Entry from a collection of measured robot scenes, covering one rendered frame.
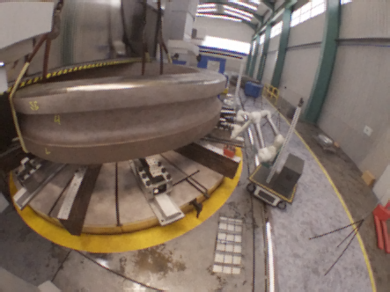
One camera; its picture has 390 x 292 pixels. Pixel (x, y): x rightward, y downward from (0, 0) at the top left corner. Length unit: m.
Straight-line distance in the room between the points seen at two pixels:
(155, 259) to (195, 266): 0.49
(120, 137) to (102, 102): 0.49
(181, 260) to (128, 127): 1.75
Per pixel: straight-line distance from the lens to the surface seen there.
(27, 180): 2.78
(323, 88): 11.21
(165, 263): 2.14
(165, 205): 1.99
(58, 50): 3.81
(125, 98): 1.68
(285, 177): 2.71
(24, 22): 1.44
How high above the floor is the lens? 2.05
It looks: 31 degrees down
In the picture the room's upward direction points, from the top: 9 degrees clockwise
